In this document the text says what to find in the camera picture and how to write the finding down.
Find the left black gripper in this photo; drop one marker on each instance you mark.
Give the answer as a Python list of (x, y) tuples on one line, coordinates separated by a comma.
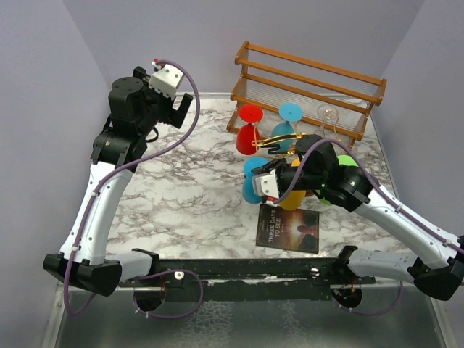
[(172, 115)]

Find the clear wine glass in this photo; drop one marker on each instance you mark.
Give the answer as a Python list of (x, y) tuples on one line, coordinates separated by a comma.
[(329, 117)]

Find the red plastic wine glass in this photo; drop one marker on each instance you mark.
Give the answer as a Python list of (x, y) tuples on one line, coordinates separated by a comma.
[(251, 115)]

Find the green plastic wine glass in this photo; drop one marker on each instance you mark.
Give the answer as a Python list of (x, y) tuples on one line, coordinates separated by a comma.
[(344, 161)]

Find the black metal base rail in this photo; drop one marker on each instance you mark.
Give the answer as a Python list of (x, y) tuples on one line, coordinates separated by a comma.
[(234, 280)]

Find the dark book three days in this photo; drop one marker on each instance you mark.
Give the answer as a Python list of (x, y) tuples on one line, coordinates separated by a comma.
[(296, 230)]

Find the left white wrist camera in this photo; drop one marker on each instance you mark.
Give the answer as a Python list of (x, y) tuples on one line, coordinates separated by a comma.
[(165, 79)]

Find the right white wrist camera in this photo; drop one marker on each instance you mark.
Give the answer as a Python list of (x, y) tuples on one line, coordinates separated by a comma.
[(266, 186)]

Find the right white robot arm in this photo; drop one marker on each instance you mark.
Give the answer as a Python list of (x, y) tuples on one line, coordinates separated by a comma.
[(434, 263)]

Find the yellow plastic wine glass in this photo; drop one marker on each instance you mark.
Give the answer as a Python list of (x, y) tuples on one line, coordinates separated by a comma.
[(293, 200)]

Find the gold wire wine glass rack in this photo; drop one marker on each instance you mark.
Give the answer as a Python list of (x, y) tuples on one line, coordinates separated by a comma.
[(273, 144)]

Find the wooden two-tier shelf rack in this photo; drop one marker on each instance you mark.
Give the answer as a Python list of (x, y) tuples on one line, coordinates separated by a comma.
[(270, 78)]

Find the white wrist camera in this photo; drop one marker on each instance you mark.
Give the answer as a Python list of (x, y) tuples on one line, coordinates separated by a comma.
[(266, 186), (165, 79)]

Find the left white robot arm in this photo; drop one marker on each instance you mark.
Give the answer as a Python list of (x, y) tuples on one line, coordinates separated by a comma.
[(137, 103)]

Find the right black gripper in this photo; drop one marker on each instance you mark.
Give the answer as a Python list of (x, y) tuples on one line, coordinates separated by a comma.
[(278, 165)]

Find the light blue plastic wine glass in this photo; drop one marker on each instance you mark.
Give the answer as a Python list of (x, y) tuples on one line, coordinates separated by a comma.
[(290, 112)]

